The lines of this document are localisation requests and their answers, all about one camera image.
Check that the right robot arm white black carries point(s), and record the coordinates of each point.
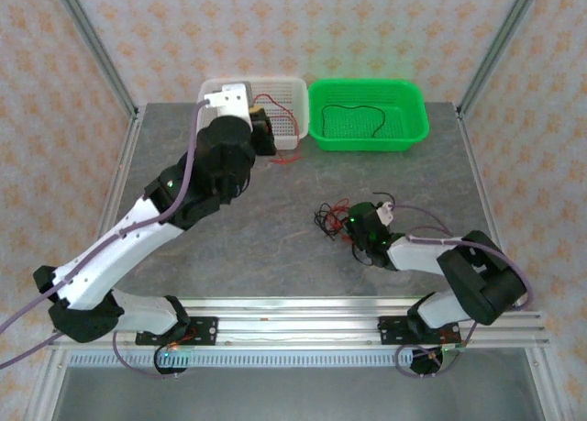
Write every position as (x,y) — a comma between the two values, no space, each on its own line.
(413,256)

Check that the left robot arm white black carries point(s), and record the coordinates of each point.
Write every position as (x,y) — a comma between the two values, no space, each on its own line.
(114,251)

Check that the white plastic basket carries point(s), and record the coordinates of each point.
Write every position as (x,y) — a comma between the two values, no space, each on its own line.
(286,144)

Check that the green plastic basket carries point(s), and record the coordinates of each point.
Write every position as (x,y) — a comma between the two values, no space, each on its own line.
(367,143)

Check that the aluminium table side rail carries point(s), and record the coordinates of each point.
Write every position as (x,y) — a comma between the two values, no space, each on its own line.
(121,164)
(479,178)

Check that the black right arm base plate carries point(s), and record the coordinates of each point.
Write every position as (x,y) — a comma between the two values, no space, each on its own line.
(390,329)

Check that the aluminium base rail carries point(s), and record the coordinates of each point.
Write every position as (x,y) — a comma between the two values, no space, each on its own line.
(298,324)

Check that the aluminium frame post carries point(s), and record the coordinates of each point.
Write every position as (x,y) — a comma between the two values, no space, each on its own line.
(98,49)
(496,49)

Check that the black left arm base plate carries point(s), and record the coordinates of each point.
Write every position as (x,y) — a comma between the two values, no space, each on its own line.
(206,331)

